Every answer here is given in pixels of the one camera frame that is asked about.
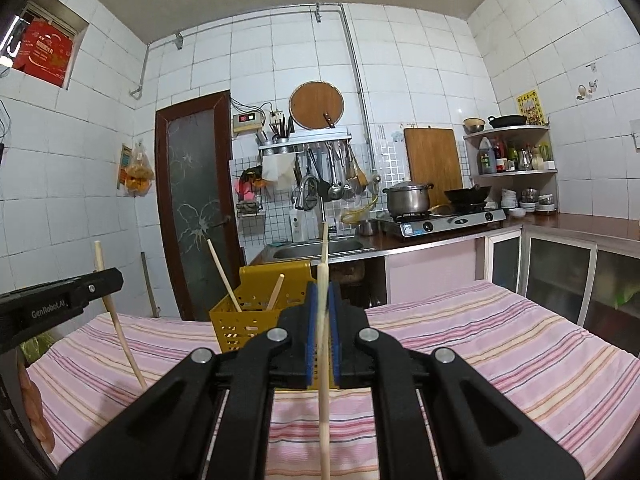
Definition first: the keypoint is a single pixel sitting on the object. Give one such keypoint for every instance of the wooden stick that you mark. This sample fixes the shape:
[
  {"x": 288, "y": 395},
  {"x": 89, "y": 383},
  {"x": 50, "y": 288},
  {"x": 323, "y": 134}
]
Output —
[{"x": 149, "y": 285}]

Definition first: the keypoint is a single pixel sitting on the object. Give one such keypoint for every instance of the hanging card packet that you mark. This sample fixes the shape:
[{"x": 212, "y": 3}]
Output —
[{"x": 124, "y": 165}]

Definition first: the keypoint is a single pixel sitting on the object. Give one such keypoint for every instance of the pink striped tablecloth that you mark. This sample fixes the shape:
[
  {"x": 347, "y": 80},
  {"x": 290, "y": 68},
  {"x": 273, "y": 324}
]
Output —
[{"x": 500, "y": 360}]

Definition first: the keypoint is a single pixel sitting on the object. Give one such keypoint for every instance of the wall temperature controller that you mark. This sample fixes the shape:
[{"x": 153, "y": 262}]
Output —
[{"x": 247, "y": 122}]

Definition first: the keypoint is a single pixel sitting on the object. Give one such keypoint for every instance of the plastic bag of oranges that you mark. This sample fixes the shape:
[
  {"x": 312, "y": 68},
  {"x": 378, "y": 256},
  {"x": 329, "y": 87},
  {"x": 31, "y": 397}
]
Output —
[{"x": 139, "y": 175}]

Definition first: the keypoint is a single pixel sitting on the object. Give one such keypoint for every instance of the black pan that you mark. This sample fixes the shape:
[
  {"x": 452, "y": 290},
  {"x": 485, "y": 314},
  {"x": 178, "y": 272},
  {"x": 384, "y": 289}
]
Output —
[{"x": 507, "y": 121}]

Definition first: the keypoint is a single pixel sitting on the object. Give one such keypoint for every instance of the steel gas stove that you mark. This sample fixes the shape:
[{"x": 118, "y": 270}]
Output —
[{"x": 450, "y": 222}]

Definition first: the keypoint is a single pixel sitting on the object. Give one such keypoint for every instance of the steel cooking pot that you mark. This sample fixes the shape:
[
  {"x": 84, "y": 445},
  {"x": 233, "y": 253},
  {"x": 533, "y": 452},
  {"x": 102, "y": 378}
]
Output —
[{"x": 407, "y": 200}]

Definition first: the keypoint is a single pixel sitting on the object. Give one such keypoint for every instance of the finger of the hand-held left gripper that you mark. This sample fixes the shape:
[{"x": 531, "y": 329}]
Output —
[{"x": 100, "y": 287}]

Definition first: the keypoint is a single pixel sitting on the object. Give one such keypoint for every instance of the dark wooden glass door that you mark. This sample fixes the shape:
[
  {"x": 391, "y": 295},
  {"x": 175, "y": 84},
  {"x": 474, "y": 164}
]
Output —
[{"x": 195, "y": 185}]

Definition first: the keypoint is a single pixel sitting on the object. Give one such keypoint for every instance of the metal wall utensil rack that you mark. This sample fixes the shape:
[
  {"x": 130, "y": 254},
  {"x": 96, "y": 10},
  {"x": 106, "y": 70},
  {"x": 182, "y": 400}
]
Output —
[{"x": 305, "y": 141}]

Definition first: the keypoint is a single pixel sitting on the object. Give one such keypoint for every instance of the yellow perforated utensil holder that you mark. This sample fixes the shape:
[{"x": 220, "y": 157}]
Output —
[{"x": 235, "y": 330}]

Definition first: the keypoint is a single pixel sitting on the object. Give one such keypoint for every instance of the yellow wall poster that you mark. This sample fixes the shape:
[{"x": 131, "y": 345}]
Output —
[{"x": 530, "y": 107}]

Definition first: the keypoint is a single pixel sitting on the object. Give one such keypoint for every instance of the grey wall pipe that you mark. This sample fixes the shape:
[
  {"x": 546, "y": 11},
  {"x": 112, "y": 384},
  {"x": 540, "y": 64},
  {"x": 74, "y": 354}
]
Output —
[{"x": 355, "y": 60}]

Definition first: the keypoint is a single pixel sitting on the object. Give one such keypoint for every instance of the white hanging bag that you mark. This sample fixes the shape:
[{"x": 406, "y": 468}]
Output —
[{"x": 279, "y": 172}]

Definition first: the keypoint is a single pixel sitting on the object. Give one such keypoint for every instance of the black wok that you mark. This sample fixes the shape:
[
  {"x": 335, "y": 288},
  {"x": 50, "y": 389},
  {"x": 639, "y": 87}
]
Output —
[{"x": 467, "y": 194}]

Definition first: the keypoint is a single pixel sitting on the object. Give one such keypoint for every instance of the yellow plastic bag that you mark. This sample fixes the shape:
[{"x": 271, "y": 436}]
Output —
[{"x": 37, "y": 347}]

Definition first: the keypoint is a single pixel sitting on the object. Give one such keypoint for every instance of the stack of white bowls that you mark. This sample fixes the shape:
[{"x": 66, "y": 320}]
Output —
[{"x": 510, "y": 200}]

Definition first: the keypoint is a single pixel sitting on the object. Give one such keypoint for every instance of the wooden chopstick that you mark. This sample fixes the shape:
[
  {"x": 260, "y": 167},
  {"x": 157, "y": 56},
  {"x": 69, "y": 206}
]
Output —
[
  {"x": 222, "y": 275},
  {"x": 276, "y": 291},
  {"x": 125, "y": 345},
  {"x": 324, "y": 435},
  {"x": 325, "y": 245}
]

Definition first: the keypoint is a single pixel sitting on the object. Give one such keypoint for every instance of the glass door kitchen cabinets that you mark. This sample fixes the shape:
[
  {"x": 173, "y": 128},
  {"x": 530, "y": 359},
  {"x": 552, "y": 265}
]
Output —
[{"x": 560, "y": 270}]

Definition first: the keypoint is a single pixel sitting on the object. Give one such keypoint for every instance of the row of hanging cooking utensils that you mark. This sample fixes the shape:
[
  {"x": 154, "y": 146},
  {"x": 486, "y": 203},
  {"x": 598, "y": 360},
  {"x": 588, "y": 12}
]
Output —
[{"x": 335, "y": 180}]

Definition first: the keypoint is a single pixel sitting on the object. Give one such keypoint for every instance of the white wall socket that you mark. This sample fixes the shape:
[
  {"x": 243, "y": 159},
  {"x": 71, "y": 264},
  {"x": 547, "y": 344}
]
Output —
[{"x": 636, "y": 135}]

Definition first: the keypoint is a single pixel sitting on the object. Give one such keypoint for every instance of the round wooden board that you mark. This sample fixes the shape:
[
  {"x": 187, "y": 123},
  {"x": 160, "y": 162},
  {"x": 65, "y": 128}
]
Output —
[{"x": 315, "y": 102}]

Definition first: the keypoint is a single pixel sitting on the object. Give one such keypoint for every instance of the clear oil bottle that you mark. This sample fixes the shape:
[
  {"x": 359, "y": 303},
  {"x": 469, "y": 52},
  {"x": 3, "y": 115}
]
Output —
[{"x": 487, "y": 157}]

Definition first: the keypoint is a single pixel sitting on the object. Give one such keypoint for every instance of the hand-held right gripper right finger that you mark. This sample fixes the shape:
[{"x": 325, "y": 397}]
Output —
[{"x": 337, "y": 360}]

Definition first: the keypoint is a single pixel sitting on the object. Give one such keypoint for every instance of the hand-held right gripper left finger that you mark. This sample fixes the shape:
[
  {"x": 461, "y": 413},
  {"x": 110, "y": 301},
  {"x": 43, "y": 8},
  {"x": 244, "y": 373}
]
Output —
[{"x": 311, "y": 350}]

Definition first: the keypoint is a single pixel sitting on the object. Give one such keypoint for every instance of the corner wall shelf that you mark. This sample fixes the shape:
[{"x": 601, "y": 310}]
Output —
[{"x": 515, "y": 173}]

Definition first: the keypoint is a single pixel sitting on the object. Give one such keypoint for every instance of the steel sink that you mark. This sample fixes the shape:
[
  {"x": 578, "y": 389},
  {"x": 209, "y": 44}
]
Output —
[{"x": 310, "y": 250}]

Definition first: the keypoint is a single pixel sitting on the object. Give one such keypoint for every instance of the steel kitchen faucet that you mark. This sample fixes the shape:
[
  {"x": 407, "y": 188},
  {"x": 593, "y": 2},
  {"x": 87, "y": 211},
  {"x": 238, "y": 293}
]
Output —
[{"x": 307, "y": 182}]

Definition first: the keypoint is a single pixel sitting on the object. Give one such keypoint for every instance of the small steel cup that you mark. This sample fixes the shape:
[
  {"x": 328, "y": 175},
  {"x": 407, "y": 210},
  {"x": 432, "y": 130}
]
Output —
[{"x": 368, "y": 227}]

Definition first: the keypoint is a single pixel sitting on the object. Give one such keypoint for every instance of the rectangular wooden cutting board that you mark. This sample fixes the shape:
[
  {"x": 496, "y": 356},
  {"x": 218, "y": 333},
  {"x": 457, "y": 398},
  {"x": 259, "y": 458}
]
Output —
[{"x": 432, "y": 160}]

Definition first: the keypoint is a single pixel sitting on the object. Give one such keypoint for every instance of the red cardboard box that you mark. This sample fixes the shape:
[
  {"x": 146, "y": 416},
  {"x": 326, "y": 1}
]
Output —
[{"x": 45, "y": 52}]

